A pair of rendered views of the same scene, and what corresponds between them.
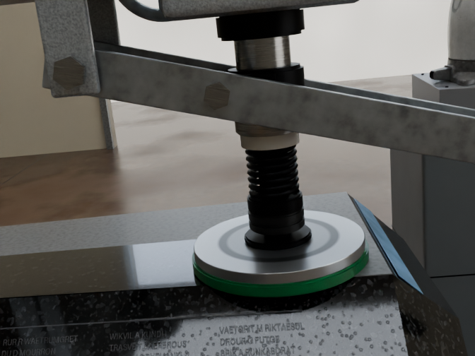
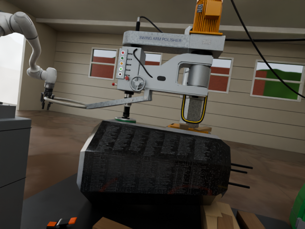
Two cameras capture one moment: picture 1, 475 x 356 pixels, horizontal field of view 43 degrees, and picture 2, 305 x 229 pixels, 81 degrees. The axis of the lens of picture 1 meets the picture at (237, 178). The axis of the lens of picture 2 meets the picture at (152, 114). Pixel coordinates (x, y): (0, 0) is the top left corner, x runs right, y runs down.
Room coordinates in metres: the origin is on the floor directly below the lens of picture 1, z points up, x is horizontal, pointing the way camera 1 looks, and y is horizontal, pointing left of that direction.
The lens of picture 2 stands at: (2.47, 0.50, 1.00)
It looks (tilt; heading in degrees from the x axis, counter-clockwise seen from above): 3 degrees down; 189
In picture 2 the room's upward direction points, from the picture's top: 8 degrees clockwise
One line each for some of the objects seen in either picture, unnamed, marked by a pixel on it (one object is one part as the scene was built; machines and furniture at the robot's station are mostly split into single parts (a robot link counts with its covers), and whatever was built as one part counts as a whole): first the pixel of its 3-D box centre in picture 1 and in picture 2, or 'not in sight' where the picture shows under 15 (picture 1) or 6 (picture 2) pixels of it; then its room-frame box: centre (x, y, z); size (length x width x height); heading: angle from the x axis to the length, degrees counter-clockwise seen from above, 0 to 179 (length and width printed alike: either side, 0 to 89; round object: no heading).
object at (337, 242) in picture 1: (278, 241); (125, 118); (0.70, -0.04, 0.82); 0.21 x 0.21 x 0.01
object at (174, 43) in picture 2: not in sight; (169, 46); (0.71, 0.31, 1.60); 0.96 x 0.25 x 0.17; 89
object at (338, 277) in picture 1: (278, 244); (125, 119); (0.70, -0.04, 0.82); 0.22 x 0.22 x 0.04
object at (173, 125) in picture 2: not in sight; (188, 128); (0.06, 0.63, 0.76); 0.49 x 0.49 x 0.05; 85
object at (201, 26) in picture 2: not in sight; (207, 17); (0.73, 0.62, 1.88); 0.31 x 0.28 x 0.40; 179
